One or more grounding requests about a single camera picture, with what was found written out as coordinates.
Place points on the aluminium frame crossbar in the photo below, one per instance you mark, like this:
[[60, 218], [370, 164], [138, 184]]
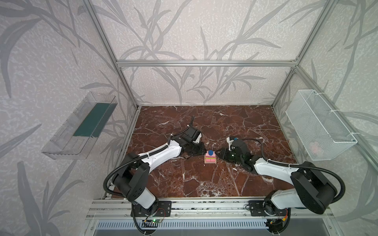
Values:
[[207, 63]]

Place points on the pink item in basket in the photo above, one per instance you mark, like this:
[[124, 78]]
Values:
[[316, 149]]

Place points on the white wire basket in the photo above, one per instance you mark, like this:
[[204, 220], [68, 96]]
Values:
[[315, 121]]

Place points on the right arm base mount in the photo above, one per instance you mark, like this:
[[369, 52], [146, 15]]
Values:
[[262, 208]]

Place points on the clear plastic wall tray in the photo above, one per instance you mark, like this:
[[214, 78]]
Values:
[[77, 136]]

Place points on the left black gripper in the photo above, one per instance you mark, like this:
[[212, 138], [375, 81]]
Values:
[[196, 147]]

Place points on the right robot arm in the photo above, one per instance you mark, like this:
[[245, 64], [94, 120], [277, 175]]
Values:
[[314, 188]]

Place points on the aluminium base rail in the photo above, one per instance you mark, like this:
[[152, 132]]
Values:
[[184, 208]]

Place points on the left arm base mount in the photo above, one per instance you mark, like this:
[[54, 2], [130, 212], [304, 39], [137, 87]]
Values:
[[157, 209]]

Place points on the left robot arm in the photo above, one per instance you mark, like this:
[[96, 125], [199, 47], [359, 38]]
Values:
[[130, 179]]

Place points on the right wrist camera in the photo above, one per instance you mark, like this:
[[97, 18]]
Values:
[[230, 140]]

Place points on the light pink long block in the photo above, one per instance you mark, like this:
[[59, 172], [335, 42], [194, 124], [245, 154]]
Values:
[[214, 155]]

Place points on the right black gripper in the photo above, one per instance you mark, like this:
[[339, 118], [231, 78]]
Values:
[[226, 154]]

